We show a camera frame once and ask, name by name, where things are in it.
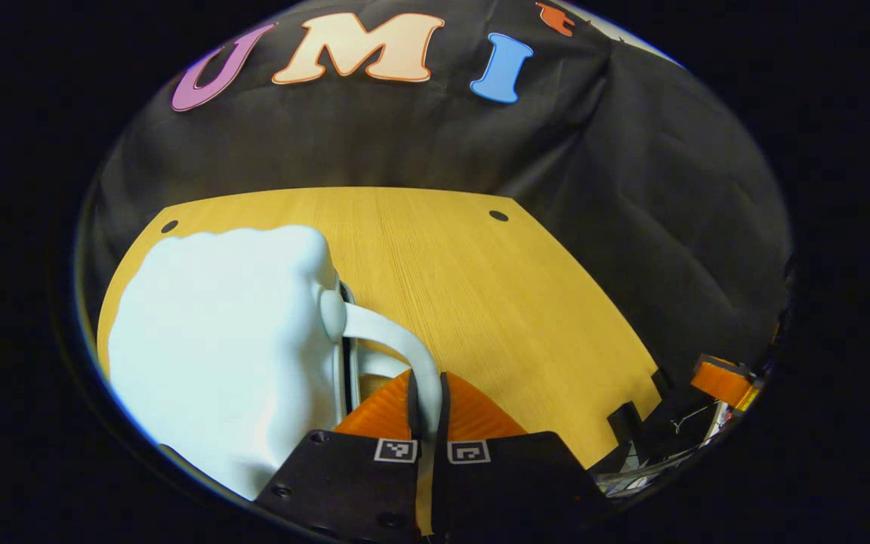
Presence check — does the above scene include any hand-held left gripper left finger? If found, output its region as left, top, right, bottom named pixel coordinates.
left=254, top=369, right=424, bottom=541

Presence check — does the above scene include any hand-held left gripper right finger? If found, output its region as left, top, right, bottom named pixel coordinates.
left=432, top=370, right=611, bottom=539

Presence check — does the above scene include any black backdrop cloth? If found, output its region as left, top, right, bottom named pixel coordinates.
left=72, top=0, right=794, bottom=454

